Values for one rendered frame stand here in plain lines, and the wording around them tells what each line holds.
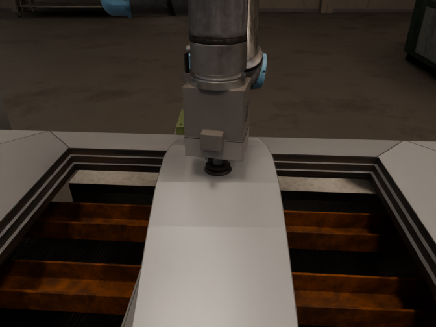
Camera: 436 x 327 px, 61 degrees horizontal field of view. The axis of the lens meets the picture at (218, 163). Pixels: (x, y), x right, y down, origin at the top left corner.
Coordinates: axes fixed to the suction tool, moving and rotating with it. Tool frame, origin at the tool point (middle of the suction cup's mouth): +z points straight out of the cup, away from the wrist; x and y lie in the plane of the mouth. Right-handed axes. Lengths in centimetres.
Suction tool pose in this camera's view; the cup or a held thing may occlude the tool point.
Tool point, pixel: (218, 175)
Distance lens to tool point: 58.0
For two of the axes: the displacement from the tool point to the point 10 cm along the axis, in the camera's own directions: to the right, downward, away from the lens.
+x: 2.1, -4.8, 8.5
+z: 0.0, 8.7, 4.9
